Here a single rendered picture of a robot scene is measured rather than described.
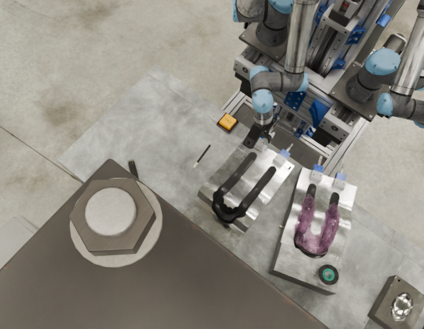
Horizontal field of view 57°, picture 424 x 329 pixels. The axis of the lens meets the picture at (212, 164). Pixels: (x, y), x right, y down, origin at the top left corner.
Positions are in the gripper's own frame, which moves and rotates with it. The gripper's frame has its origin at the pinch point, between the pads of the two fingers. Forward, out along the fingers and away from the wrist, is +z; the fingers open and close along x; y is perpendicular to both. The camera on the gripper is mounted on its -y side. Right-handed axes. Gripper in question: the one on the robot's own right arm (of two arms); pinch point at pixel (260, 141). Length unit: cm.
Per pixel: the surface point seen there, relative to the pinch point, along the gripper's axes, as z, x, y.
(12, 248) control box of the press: -68, 17, -83
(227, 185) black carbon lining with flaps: 0.0, 0.1, -24.9
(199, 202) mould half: 2.2, 5.6, -37.8
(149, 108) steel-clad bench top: 5, 57, -15
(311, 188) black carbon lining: 13.3, -28.7, -1.8
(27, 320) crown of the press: -116, -22, -73
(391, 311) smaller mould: 16, -82, -26
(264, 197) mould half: 5.3, -15.2, -19.0
